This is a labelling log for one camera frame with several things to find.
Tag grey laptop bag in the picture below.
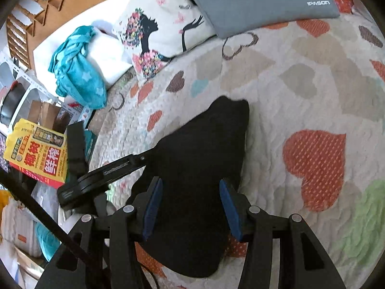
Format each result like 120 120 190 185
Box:
194 0 340 39

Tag black cable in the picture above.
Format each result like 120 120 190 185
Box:
0 166 107 277

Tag white pillow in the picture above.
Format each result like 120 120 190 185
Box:
87 20 132 89

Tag green box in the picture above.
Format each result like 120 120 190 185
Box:
84 129 97 163

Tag white storage shelf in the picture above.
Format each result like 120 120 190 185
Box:
0 51 91 139

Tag teal star blanket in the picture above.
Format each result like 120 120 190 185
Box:
48 26 107 110

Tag yellow red printed bag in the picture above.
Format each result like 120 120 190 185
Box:
3 119 67 189

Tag white cushion with woman print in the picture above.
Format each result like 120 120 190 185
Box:
113 0 215 80

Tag black pants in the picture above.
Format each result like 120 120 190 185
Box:
127 96 249 278

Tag heart pattern quilt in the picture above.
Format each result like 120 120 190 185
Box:
90 13 384 288

